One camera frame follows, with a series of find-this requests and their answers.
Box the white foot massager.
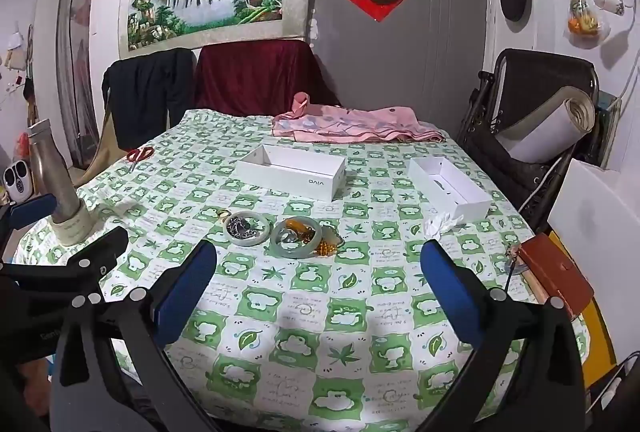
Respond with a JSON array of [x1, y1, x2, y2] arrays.
[[2, 164, 32, 203]]

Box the metal thermos bottle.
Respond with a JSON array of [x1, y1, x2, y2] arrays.
[[27, 119, 83, 223]]

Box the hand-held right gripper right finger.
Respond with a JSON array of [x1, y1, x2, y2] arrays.
[[415, 240, 586, 432]]

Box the white cable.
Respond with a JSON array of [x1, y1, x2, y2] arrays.
[[519, 154, 566, 215]]

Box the beige cloth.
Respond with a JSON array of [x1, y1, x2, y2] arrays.
[[75, 109, 126, 185]]

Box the pink patterned cloth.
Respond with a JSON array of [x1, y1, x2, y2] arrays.
[[271, 92, 446, 144]]

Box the white board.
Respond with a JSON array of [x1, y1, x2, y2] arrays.
[[547, 159, 640, 273]]

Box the crumpled white tissue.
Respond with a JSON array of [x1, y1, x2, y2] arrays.
[[424, 210, 463, 238]]

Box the dark red cloth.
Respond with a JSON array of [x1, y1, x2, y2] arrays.
[[194, 39, 342, 118]]

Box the cream tape roll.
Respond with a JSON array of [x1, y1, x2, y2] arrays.
[[51, 207, 101, 247]]

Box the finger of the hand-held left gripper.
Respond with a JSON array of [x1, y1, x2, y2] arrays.
[[0, 193, 57, 243], [0, 226, 130, 300]]

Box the rolled white paper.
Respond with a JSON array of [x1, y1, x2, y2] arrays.
[[495, 85, 597, 164]]

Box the black jacket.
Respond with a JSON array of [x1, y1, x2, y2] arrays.
[[101, 48, 196, 150]]

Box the pale jade bangle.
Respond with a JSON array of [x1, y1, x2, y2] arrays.
[[270, 216, 323, 259], [222, 210, 271, 245]]

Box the shallow white box lid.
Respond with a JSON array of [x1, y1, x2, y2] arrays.
[[407, 156, 493, 225]]

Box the brown leather wallet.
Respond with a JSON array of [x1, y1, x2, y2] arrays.
[[515, 233, 596, 320]]

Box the white cardboard box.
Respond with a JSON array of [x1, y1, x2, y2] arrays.
[[233, 143, 347, 203]]

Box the green and white checked tablecloth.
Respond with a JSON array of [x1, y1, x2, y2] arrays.
[[12, 108, 591, 432]]

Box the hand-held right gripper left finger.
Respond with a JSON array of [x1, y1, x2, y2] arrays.
[[47, 239, 218, 432]]

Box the amber bead bracelet with tassel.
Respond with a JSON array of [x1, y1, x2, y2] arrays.
[[285, 219, 346, 258]]

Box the yellow panel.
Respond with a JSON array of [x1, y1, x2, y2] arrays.
[[580, 297, 618, 388]]

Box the black folding chair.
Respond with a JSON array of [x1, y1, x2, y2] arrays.
[[457, 48, 601, 233]]

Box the red handled scissors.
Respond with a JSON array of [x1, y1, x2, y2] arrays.
[[125, 146, 156, 174]]

